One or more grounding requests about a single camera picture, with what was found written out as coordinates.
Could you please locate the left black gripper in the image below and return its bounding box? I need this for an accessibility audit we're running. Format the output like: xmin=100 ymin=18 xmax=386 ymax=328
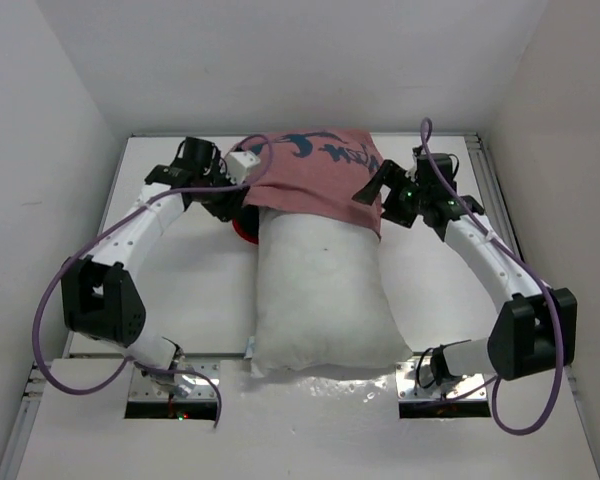
xmin=197 ymin=164 xmax=247 ymax=221

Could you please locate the red patterned pillowcase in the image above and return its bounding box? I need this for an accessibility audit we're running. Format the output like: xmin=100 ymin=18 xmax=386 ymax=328
xmin=232 ymin=127 xmax=383 ymax=244

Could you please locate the white pillow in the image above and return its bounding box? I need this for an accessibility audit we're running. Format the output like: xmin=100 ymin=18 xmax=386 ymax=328
xmin=251 ymin=209 xmax=412 ymax=378

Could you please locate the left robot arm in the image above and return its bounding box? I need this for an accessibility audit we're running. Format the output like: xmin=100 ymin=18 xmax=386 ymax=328
xmin=61 ymin=137 xmax=259 ymax=370

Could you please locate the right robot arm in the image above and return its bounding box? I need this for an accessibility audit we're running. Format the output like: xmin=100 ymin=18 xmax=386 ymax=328
xmin=352 ymin=148 xmax=577 ymax=385

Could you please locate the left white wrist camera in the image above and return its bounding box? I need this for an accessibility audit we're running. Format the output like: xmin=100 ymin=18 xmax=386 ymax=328
xmin=224 ymin=151 xmax=260 ymax=185

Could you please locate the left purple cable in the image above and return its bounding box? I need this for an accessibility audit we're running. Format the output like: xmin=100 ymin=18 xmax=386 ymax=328
xmin=32 ymin=133 xmax=276 ymax=430

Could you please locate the purple cable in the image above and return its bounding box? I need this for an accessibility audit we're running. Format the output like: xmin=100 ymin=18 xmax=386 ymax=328
xmin=32 ymin=133 xmax=276 ymax=430
xmin=418 ymin=117 xmax=566 ymax=435

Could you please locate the aluminium frame rail right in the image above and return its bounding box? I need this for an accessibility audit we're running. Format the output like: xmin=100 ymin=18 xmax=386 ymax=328
xmin=464 ymin=134 xmax=521 ymax=256

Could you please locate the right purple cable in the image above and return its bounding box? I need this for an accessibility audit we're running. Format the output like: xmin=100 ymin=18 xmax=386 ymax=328
xmin=418 ymin=117 xmax=566 ymax=435

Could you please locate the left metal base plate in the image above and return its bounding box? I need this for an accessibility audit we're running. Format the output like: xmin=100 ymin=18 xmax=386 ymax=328
xmin=128 ymin=357 xmax=220 ymax=405

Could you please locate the metal base plate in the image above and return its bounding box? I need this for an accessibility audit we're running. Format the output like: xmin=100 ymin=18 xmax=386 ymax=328
xmin=128 ymin=357 xmax=220 ymax=405
xmin=395 ymin=356 xmax=487 ymax=405

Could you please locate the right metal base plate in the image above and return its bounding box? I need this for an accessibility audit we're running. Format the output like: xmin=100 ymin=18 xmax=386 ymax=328
xmin=395 ymin=356 xmax=487 ymax=405

